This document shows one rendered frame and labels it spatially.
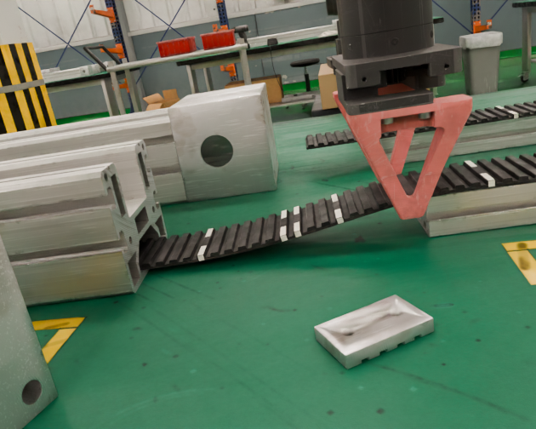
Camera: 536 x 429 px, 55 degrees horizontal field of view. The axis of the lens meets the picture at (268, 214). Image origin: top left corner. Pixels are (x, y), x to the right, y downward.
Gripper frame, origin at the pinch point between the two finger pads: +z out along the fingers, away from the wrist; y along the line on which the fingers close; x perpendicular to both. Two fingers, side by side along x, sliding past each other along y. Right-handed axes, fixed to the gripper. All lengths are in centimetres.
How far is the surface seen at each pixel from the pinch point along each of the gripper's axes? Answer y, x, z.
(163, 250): 0.1, -17.4, 2.3
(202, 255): 2.2, -14.2, 2.2
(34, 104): -304, -179, 9
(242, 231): -0.9, -11.5, 2.0
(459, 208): 2.0, 3.6, 1.4
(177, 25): -786, -172, -41
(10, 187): 4.7, -24.4, -5.1
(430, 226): 1.9, 1.5, 2.4
